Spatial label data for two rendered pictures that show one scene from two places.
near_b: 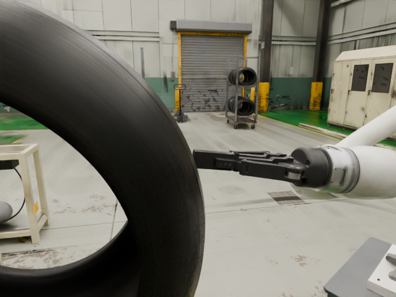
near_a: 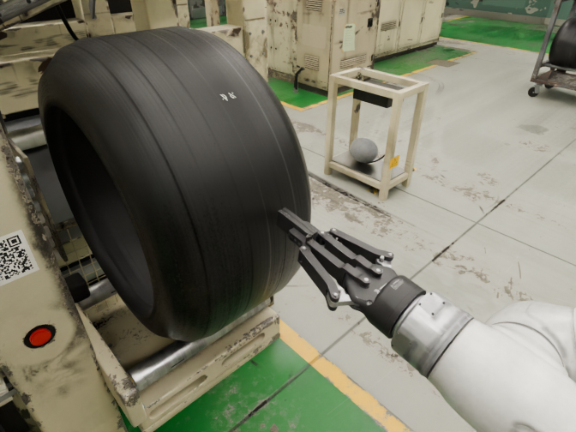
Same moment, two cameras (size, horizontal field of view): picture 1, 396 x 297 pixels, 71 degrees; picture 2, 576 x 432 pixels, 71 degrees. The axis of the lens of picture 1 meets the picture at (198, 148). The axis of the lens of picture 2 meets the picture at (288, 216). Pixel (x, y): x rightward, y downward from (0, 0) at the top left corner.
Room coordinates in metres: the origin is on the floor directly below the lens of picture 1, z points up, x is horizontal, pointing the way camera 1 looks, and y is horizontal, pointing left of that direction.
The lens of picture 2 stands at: (0.20, -0.44, 1.59)
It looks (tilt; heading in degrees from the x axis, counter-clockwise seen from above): 34 degrees down; 59
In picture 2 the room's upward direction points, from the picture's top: straight up
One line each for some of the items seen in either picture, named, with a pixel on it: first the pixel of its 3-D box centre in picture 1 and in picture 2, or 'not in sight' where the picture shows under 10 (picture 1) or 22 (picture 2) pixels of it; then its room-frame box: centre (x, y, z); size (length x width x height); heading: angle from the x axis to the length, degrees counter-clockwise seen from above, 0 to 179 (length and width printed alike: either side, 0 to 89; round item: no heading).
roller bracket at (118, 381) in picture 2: not in sight; (93, 343); (0.14, 0.24, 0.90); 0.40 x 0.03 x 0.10; 102
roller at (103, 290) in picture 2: not in sight; (143, 270); (0.29, 0.42, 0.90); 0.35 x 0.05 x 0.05; 12
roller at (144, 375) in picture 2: not in sight; (205, 334); (0.35, 0.14, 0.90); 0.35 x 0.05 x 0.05; 12
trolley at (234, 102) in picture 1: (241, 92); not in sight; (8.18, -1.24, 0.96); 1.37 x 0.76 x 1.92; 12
